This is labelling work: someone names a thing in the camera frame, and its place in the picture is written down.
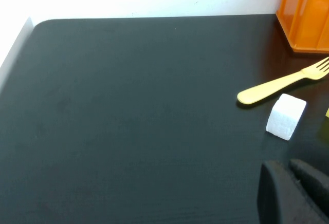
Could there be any yellow plastic fork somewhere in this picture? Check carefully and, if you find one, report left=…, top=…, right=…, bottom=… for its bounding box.
left=236, top=57, right=329, bottom=106

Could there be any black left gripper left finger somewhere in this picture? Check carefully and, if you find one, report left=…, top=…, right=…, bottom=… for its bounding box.
left=257, top=160, right=329, bottom=224

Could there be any orange plastic cutlery holder crate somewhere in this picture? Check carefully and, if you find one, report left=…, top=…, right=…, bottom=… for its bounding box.
left=276, top=0, right=329, bottom=54

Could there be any white foam cube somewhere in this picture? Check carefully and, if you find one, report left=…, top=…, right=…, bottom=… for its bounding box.
left=266, top=93, right=307, bottom=141

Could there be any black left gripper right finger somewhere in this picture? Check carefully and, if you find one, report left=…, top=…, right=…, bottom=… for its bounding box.
left=289, top=158, right=329, bottom=216

